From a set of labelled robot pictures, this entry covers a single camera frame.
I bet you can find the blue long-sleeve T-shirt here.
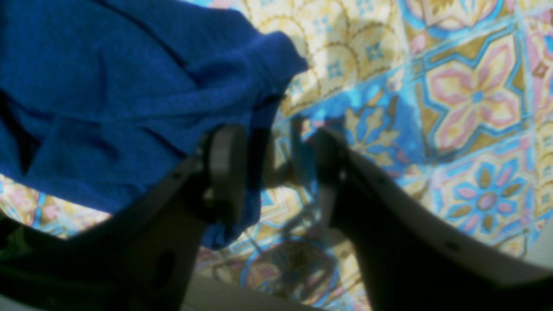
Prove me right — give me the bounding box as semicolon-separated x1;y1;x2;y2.
0;0;308;250

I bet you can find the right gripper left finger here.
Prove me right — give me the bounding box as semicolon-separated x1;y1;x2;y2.
1;125;247;311

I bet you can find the patterned tile tablecloth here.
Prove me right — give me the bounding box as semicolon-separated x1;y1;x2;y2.
1;0;552;311

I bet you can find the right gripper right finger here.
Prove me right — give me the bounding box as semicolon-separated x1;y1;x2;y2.
314;128;552;311

